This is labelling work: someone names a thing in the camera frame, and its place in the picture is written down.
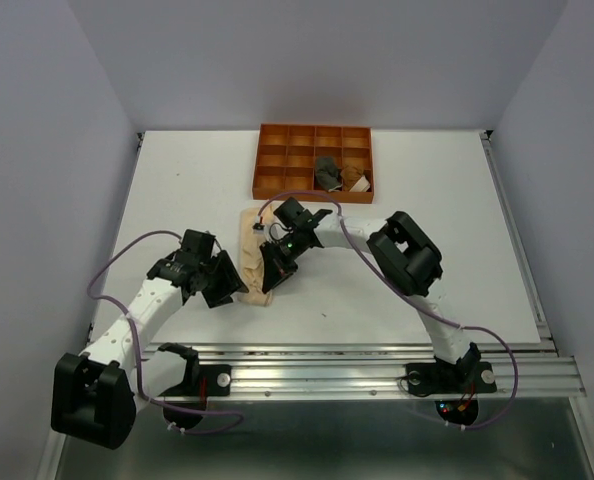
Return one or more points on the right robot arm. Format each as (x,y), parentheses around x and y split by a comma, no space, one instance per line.
(401,255)

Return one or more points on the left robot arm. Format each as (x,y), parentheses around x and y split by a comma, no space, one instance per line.
(98,392)

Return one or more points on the dark grey underwear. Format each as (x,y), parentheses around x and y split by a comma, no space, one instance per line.
(327,174)

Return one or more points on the aluminium rail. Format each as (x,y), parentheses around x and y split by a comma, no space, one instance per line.
(275,372)
(518,247)

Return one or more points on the aluminium front rail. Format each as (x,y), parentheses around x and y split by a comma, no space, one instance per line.
(275,372)

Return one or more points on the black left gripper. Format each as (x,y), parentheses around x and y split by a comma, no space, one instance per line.
(230,282)

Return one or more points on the orange compartment tray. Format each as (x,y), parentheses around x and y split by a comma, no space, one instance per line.
(286,153)

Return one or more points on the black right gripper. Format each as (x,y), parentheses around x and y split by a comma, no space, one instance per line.
(276,269)

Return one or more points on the peach underwear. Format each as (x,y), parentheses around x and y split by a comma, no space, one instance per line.
(251,266)

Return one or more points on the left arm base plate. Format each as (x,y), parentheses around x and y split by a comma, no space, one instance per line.
(212,381)

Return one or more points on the aluminium right side rail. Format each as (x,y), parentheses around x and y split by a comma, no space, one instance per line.
(518,247)

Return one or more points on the brown underwear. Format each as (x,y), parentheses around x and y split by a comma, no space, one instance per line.
(354,180)

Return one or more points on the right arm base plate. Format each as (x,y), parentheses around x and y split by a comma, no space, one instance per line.
(425,379)

